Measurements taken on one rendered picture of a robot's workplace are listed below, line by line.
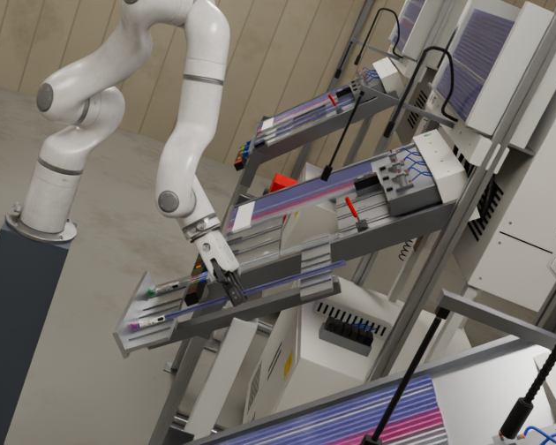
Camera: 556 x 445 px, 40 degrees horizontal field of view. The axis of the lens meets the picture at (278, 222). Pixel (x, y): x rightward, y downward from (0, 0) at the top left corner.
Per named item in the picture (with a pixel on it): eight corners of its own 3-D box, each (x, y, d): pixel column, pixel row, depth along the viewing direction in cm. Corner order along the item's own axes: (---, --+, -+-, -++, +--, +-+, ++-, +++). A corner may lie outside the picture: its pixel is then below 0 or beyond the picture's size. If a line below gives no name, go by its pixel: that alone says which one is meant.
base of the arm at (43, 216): (-3, 229, 198) (17, 164, 192) (12, 202, 215) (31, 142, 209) (71, 251, 202) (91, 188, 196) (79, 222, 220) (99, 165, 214)
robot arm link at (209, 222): (210, 214, 166) (216, 226, 166) (219, 212, 175) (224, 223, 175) (176, 231, 168) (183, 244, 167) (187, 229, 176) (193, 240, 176)
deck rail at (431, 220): (214, 305, 212) (206, 285, 210) (215, 301, 214) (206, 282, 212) (465, 222, 201) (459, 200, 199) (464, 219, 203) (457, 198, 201)
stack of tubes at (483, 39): (466, 123, 196) (516, 22, 187) (435, 89, 244) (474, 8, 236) (510, 141, 197) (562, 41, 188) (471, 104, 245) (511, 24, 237)
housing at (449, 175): (450, 227, 204) (435, 179, 200) (424, 177, 250) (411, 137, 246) (480, 217, 203) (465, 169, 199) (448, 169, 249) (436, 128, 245)
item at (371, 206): (345, 258, 208) (339, 241, 207) (338, 187, 270) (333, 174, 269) (464, 218, 203) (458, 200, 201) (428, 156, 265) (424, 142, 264)
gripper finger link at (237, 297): (229, 275, 167) (244, 303, 167) (233, 274, 170) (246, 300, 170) (217, 282, 168) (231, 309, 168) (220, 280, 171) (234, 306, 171)
